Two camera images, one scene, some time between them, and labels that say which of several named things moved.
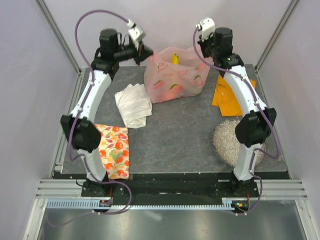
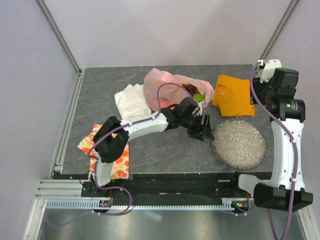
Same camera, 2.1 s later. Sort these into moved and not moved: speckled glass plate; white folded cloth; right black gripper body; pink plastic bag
Moved: right black gripper body; pink plastic bag
Not moved: white folded cloth; speckled glass plate
